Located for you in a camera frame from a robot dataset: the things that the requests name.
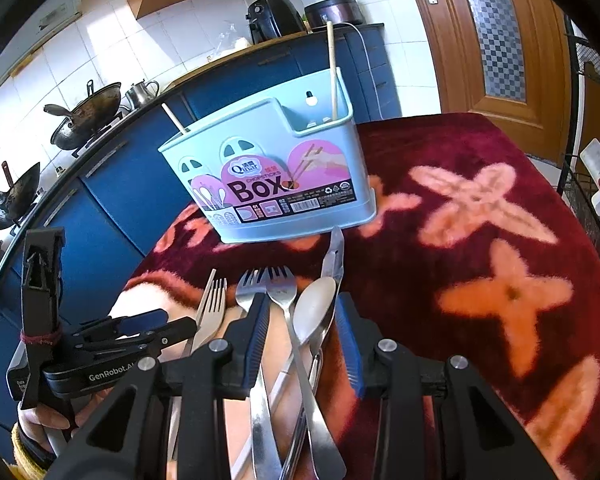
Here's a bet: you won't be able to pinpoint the light wooden chopstick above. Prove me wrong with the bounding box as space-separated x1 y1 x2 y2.
326 21 338 122

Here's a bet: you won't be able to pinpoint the beige spoon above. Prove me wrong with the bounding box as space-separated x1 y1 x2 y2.
229 275 338 480

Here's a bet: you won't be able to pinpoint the light blue utensil box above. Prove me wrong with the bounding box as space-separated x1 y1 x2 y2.
159 70 377 244

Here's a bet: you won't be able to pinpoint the dark rice cooker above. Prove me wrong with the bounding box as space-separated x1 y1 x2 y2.
304 0 366 28

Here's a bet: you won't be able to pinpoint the steel kettle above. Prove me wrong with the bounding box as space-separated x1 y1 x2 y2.
125 80 160 110

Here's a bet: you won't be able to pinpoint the range hood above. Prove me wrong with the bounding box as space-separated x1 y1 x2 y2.
0 0 82 87

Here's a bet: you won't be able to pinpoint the beige handled fork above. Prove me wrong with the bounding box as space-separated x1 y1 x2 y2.
168 278 227 460

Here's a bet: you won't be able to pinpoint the black wok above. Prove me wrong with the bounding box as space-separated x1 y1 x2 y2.
43 79 121 151

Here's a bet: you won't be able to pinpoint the blue base cabinets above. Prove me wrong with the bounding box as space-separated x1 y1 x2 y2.
0 23 402 451

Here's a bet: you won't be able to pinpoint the black air fryer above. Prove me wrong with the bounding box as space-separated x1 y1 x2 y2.
246 0 306 44

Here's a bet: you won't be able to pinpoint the wooden door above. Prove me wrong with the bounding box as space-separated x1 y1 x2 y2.
416 0 572 162

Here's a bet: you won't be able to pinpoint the red floral plush cloth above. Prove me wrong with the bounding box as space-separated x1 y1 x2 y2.
110 114 600 479

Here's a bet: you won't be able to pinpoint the steel fork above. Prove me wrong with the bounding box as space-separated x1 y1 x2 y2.
234 268 284 480
264 266 346 479

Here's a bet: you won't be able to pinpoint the thin wooden chopstick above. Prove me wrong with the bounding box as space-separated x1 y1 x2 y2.
161 102 186 134

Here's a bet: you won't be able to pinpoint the left hand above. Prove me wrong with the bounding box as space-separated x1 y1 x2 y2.
17 388 112 452

